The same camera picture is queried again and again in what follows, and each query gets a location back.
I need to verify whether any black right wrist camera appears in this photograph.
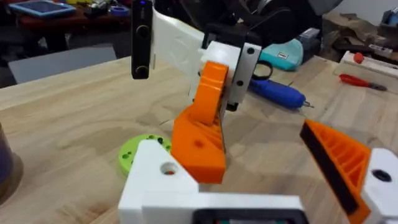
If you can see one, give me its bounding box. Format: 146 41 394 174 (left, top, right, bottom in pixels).
130 0 154 80

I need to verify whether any dark round tub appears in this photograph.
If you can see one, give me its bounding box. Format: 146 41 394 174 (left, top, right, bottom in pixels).
0 123 24 200

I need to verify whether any small grey box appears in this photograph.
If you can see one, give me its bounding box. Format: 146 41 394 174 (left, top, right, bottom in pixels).
298 27 322 57

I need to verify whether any grey flat board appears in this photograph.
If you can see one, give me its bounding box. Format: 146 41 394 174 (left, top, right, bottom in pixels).
7 43 118 85

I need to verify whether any blue tablet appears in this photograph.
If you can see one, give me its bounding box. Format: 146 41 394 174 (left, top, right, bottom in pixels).
8 0 76 18

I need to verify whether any teal soft case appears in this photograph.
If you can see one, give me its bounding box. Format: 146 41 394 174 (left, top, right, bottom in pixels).
259 39 304 72

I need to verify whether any blue electric screwdriver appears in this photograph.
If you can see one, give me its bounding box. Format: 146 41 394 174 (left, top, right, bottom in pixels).
248 60 315 110

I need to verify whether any white flat box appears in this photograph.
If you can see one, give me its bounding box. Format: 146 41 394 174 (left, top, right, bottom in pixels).
333 50 398 78

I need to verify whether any blue tape roll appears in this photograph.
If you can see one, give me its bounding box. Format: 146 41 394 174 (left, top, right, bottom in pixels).
110 5 131 17

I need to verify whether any white orange left gripper right finger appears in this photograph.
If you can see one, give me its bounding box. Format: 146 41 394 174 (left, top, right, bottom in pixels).
299 119 398 224

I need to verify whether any red-handled hand tool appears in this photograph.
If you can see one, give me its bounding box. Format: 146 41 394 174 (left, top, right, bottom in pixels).
338 73 388 92

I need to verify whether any crumpled brown paper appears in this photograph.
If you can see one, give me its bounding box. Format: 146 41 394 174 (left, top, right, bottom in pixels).
323 11 398 51

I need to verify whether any bare white left gripper left finger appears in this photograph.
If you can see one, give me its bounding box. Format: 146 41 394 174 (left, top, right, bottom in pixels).
118 139 200 224

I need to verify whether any green disc with holes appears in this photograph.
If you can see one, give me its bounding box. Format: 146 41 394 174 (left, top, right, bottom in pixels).
118 134 172 177

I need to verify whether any orange ribbed wedge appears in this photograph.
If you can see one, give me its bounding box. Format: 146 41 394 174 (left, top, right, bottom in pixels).
170 105 227 184

